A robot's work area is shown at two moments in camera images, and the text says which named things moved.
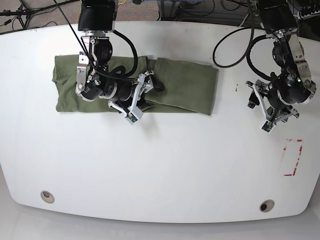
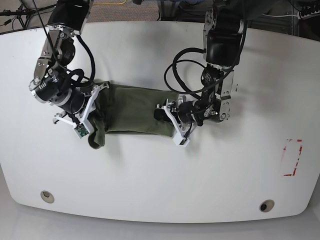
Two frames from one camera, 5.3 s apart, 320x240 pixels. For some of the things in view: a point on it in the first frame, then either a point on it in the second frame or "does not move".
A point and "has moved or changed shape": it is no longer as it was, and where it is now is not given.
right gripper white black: x=275 y=109 -> x=181 y=115
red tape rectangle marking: x=300 y=146 does not move
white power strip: x=305 y=16 does not move
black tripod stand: x=23 y=14 does not move
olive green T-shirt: x=187 y=85 has moved or changed shape
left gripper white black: x=129 y=93 -> x=80 y=109
